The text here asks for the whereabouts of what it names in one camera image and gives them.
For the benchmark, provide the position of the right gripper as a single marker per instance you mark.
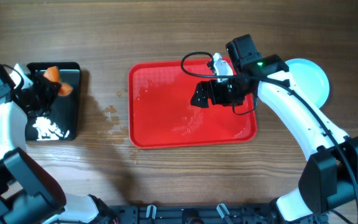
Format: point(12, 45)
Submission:
point(212, 93)

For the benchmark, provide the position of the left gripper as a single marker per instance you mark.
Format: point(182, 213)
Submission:
point(43, 91)

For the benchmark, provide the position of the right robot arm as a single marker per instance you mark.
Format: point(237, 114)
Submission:
point(330, 177)

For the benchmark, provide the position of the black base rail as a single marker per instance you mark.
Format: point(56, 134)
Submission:
point(258, 213)

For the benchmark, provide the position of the orange green sponge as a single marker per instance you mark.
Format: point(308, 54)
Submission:
point(53, 75)

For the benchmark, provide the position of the red plastic tray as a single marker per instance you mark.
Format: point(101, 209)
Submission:
point(161, 115)

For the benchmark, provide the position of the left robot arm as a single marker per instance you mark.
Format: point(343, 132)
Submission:
point(28, 194)

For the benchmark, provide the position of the light blue plate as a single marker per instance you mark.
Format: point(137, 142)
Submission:
point(311, 79)

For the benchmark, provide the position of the black water basin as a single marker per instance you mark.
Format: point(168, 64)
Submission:
point(61, 123)

